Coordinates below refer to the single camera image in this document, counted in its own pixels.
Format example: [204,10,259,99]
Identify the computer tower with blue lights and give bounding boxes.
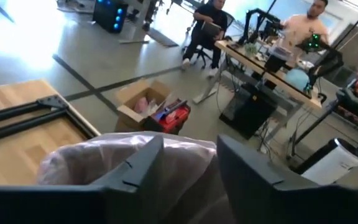
[91,0,129,34]

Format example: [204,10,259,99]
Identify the red and black toolbox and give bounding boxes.
[141,98,192,136]

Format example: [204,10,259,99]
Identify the wooden robot station table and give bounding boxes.
[192,39,324,110]

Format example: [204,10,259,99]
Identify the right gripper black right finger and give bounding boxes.
[216,134,319,224]

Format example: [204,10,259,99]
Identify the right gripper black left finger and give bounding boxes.
[91,134,165,224]

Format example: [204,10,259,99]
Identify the small green plant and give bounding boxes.
[243,42,259,57]

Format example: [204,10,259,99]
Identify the black office chair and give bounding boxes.
[183,11,236,70]

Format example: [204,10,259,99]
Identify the pink plastic packing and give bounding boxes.
[133,96,150,114]

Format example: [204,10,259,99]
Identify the black floor mat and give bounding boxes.
[147,27,180,49]

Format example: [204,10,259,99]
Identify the open cardboard box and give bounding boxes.
[114,78,173,133]

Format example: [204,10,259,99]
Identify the person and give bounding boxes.
[277,0,329,63]
[181,0,229,78]

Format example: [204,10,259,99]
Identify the translucent purple trash bag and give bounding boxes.
[37,131,230,224]

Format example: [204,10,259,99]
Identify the black computer case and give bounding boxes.
[218,83,278,141]

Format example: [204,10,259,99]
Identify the white tower fan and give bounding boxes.
[291,137,358,187]

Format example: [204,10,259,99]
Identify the grey tablet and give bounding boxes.
[200,20,223,39]

